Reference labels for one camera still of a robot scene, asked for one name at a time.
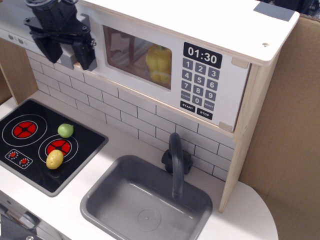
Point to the grey toy range hood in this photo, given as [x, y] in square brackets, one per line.
[12, 28]

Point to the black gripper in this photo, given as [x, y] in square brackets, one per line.
[56, 23]

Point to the wooden toy microwave cabinet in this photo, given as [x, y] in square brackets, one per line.
[231, 27]

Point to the green toy lime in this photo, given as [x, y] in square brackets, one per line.
[65, 130]

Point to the brown cardboard panel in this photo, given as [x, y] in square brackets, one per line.
[283, 161]

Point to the grey tape patch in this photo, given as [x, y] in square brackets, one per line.
[274, 11]

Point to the yellow toy potato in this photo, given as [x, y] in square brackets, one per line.
[54, 159]

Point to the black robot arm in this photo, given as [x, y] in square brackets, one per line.
[50, 1]

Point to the white toy microwave door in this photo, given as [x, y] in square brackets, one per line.
[205, 83]

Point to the dark grey toy faucet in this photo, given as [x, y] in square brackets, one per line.
[177, 163]

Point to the yellow toy bell pepper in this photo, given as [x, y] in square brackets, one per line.
[159, 63]

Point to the black toy stovetop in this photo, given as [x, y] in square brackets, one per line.
[30, 132]

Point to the grey toy sink basin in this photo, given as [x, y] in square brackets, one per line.
[133, 201]

